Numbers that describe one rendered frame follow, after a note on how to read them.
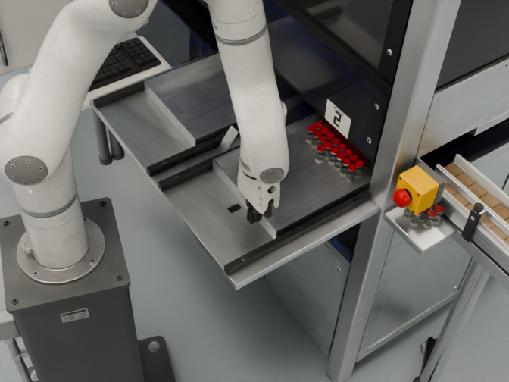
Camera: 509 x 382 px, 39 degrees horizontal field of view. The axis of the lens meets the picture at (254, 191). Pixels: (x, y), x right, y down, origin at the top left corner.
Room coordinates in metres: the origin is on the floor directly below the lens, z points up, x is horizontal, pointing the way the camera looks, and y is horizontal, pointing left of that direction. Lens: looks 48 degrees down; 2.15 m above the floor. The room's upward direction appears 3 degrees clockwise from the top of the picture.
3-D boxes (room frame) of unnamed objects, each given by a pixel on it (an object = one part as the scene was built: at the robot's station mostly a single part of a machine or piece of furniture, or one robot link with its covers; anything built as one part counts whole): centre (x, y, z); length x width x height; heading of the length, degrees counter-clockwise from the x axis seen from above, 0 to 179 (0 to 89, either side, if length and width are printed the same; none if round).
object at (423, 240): (1.07, -0.40, 0.87); 0.14 x 0.13 x 0.02; 127
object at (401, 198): (1.03, -0.32, 0.99); 0.04 x 0.04 x 0.04; 37
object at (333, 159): (1.24, -0.18, 0.90); 0.18 x 0.02 x 0.05; 37
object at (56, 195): (0.97, 0.42, 1.16); 0.19 x 0.12 x 0.24; 11
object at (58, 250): (0.94, 0.42, 0.95); 0.19 x 0.19 x 0.18
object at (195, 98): (1.46, 0.09, 0.90); 0.34 x 0.26 x 0.04; 127
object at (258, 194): (1.02, -0.01, 1.03); 0.10 x 0.08 x 0.11; 37
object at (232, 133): (1.23, 0.11, 0.91); 0.14 x 0.03 x 0.06; 128
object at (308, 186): (1.19, -0.11, 0.90); 0.34 x 0.26 x 0.04; 127
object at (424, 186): (1.06, -0.36, 0.99); 0.08 x 0.07 x 0.07; 127
